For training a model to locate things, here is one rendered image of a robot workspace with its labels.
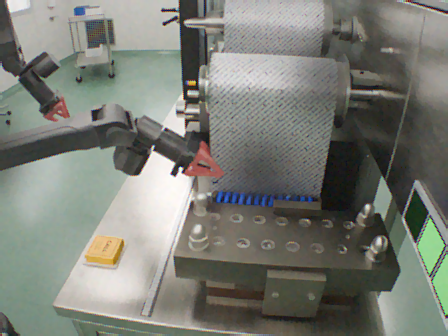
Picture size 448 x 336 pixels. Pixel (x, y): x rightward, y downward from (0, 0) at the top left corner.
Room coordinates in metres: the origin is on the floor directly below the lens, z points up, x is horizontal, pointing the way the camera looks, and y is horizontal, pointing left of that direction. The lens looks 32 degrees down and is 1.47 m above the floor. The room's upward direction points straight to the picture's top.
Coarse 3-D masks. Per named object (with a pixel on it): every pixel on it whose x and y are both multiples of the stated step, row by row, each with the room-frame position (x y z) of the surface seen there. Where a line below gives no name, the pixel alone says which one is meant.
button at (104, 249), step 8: (96, 240) 0.56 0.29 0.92; (104, 240) 0.56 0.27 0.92; (112, 240) 0.56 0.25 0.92; (120, 240) 0.56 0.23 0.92; (88, 248) 0.53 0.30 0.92; (96, 248) 0.53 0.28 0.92; (104, 248) 0.53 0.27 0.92; (112, 248) 0.53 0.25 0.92; (120, 248) 0.54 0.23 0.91; (88, 256) 0.51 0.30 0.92; (96, 256) 0.51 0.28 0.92; (104, 256) 0.51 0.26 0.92; (112, 256) 0.51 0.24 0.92; (112, 264) 0.50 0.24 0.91
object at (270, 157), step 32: (224, 128) 0.60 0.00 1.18; (256, 128) 0.60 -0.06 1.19; (288, 128) 0.59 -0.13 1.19; (320, 128) 0.58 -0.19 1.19; (224, 160) 0.60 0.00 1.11; (256, 160) 0.59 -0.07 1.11; (288, 160) 0.59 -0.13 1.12; (320, 160) 0.58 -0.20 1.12; (256, 192) 0.59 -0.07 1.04; (288, 192) 0.59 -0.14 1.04; (320, 192) 0.58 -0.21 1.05
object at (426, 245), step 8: (432, 224) 0.29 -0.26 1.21; (424, 232) 0.30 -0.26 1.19; (432, 232) 0.28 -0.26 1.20; (424, 240) 0.29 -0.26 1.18; (432, 240) 0.27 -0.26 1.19; (440, 240) 0.26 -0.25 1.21; (424, 248) 0.28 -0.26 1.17; (432, 248) 0.27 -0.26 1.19; (440, 248) 0.25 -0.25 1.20; (424, 256) 0.27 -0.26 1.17; (432, 256) 0.26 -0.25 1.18; (432, 264) 0.25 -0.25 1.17
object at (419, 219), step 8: (416, 200) 0.34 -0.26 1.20; (408, 208) 0.36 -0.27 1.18; (416, 208) 0.34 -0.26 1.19; (424, 208) 0.32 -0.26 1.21; (408, 216) 0.35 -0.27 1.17; (416, 216) 0.33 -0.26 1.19; (424, 216) 0.31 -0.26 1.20; (408, 224) 0.34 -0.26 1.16; (416, 224) 0.32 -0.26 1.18; (416, 232) 0.31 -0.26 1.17
